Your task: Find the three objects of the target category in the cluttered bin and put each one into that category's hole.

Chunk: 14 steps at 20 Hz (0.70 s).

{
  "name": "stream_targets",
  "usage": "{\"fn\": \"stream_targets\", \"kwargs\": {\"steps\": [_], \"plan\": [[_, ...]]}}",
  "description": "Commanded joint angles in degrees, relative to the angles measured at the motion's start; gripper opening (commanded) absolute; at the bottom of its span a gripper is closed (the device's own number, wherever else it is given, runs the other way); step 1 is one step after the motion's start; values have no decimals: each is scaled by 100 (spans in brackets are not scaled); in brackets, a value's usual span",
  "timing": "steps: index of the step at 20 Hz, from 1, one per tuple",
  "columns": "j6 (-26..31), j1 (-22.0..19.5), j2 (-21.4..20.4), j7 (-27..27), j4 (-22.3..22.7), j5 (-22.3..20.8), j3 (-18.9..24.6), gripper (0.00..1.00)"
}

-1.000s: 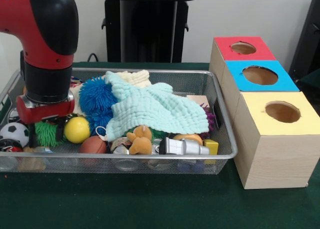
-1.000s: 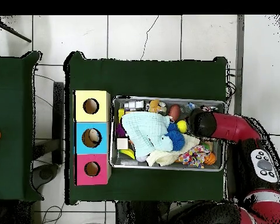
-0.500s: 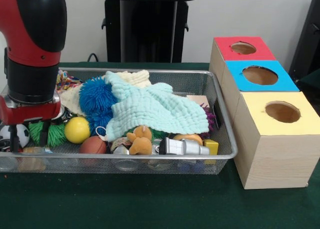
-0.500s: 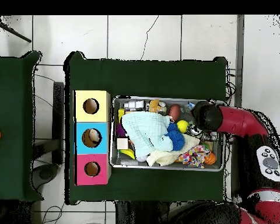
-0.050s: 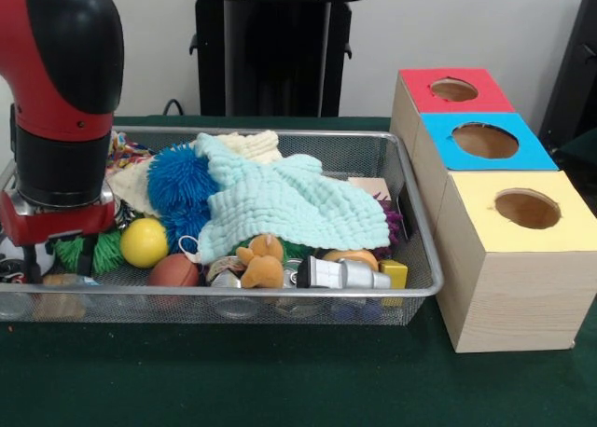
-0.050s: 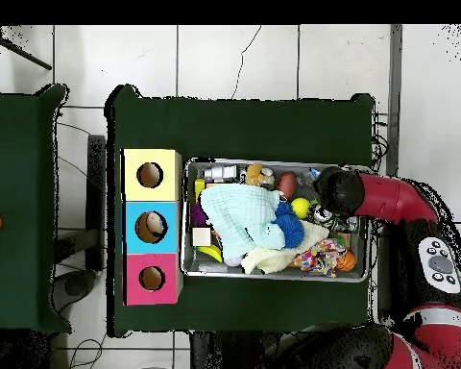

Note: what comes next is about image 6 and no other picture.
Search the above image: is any light blue waffle cloth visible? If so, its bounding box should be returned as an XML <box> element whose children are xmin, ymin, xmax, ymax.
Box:
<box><xmin>199</xmin><ymin>183</ymin><xmax>286</xmax><ymax>259</ymax></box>

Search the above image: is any blue spiky rubber ball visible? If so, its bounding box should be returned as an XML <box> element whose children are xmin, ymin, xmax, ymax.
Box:
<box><xmin>272</xmin><ymin>213</ymin><xmax>305</xmax><ymax>250</ymax></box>

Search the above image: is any silver drink can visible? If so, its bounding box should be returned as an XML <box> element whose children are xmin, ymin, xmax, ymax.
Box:
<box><xmin>312</xmin><ymin>207</ymin><xmax>333</xmax><ymax>225</ymax></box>

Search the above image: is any shallow clear mesh bin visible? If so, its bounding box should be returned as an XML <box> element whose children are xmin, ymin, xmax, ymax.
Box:
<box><xmin>180</xmin><ymin>157</ymin><xmax>372</xmax><ymax>283</ymax></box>

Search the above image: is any wooden box with three holes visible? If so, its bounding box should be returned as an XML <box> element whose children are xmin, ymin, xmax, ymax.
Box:
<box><xmin>120</xmin><ymin>148</ymin><xmax>183</xmax><ymax>307</ymax></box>

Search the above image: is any tan plush animal toy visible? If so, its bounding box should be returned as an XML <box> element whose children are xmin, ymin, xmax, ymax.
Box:
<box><xmin>245</xmin><ymin>163</ymin><xmax>265</xmax><ymax>185</ymax></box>

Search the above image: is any small brown toy football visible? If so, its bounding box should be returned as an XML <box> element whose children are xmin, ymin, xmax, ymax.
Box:
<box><xmin>277</xmin><ymin>171</ymin><xmax>299</xmax><ymax>201</ymax></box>

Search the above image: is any cream knitted cloth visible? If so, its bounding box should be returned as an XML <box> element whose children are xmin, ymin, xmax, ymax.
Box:
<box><xmin>239</xmin><ymin>220</ymin><xmax>329</xmax><ymax>275</ymax></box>

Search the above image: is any smooth yellow ball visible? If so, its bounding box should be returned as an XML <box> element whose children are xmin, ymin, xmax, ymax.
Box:
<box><xmin>290</xmin><ymin>197</ymin><xmax>311</xmax><ymax>219</ymax></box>

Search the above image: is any dark green table cloth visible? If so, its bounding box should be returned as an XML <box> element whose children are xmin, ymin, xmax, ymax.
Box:
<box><xmin>105</xmin><ymin>84</ymin><xmax>376</xmax><ymax>339</ymax></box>

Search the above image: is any colourful patterned cloth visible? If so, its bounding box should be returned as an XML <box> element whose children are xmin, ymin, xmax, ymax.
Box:
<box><xmin>293</xmin><ymin>237</ymin><xmax>347</xmax><ymax>278</ymax></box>

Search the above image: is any small orange basketball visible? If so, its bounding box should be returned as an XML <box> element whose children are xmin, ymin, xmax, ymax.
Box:
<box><xmin>335</xmin><ymin>250</ymin><xmax>357</xmax><ymax>273</ymax></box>

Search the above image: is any black floor beam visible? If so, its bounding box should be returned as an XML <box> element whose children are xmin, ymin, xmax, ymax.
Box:
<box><xmin>85</xmin><ymin>134</ymin><xmax>107</xmax><ymax>272</ymax></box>

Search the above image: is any grey floor foot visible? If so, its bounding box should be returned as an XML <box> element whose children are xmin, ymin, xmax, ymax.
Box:
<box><xmin>53</xmin><ymin>268</ymin><xmax>99</xmax><ymax>310</ymax></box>

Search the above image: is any dark green side table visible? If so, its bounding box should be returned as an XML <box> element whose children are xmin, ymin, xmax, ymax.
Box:
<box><xmin>0</xmin><ymin>84</ymin><xmax>72</xmax><ymax>333</ymax></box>

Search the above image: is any black tripod leg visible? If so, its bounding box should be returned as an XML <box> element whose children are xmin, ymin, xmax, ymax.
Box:
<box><xmin>0</xmin><ymin>34</ymin><xmax>53</xmax><ymax>71</ymax></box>

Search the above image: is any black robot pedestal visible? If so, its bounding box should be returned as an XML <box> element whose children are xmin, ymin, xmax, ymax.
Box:
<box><xmin>189</xmin><ymin>332</ymin><xmax>281</xmax><ymax>369</ymax></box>

